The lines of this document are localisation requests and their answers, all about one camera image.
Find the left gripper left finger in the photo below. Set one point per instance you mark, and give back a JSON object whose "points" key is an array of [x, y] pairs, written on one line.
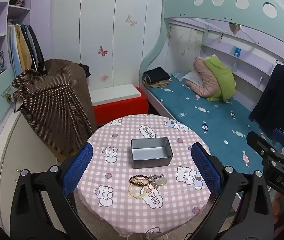
{"points": [[76, 168]]}

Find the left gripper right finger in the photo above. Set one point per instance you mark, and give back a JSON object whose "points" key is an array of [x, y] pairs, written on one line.
{"points": [[209, 167]]}

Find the pale jade pendant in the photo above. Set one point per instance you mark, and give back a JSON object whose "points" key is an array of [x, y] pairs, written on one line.
{"points": [[160, 182]]}

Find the silver chain jewelry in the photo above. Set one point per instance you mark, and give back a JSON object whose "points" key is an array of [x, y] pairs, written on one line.
{"points": [[154, 178]]}

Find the person's hand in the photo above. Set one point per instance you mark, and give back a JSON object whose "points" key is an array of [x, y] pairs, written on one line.
{"points": [[278, 207]]}

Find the dark hanging jacket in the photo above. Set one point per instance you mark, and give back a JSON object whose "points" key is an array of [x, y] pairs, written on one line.
{"points": [[269, 111]]}

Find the teal bed sheet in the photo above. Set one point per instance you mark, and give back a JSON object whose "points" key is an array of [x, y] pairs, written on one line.
{"points": [[223, 126]]}

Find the grey metal tin box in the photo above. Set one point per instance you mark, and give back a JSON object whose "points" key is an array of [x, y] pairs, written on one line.
{"points": [[150, 153]]}

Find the red storage bench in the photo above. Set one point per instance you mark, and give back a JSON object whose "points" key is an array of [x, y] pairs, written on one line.
{"points": [[110, 111]]}

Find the pink checked tablecloth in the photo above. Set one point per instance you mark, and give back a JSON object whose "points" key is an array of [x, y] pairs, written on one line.
{"points": [[125, 197]]}

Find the brown polka dot cloth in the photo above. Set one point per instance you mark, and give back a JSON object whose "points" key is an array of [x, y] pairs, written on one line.
{"points": [[57, 106]]}

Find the pink quilted jacket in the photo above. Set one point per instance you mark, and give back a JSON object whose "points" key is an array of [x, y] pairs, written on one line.
{"points": [[206, 85]]}

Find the white board on bench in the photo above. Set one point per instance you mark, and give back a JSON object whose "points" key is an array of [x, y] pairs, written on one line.
{"points": [[114, 94]]}

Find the white pillow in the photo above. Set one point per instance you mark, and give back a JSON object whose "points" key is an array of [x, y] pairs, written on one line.
{"points": [[193, 76]]}

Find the folded dark clothes pile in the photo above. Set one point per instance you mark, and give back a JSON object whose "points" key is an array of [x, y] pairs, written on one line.
{"points": [[155, 78]]}

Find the hanging clothes in wardrobe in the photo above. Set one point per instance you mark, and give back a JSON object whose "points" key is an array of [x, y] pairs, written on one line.
{"points": [[24, 49]]}

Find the light blue bunk bed frame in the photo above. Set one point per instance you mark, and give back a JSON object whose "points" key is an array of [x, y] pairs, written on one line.
{"points": [[266, 16]]}

